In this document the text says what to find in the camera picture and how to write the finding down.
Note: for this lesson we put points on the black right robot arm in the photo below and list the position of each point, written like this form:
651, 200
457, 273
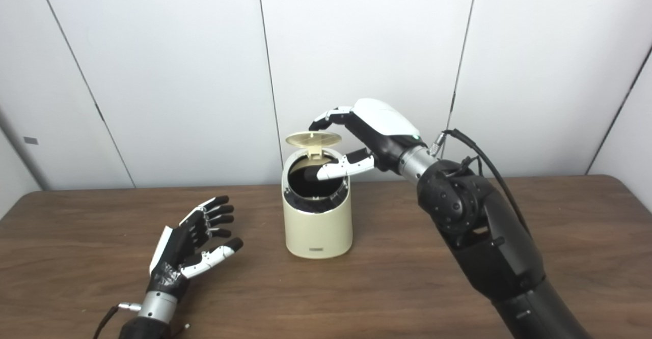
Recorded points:
494, 247

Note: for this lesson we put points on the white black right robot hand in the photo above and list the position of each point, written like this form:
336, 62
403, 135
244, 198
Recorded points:
384, 122

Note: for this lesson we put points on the small grey wall label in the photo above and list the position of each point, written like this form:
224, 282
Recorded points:
30, 140

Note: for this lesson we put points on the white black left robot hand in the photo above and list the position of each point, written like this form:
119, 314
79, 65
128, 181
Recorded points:
175, 255

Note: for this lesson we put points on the black wall seam clip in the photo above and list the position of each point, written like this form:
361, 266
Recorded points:
452, 102

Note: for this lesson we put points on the cream round bin lid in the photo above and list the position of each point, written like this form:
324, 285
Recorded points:
311, 139

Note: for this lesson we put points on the cream-colored bin body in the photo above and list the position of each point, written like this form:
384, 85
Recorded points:
317, 232

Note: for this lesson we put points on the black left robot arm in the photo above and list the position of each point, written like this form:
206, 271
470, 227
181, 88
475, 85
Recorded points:
153, 311

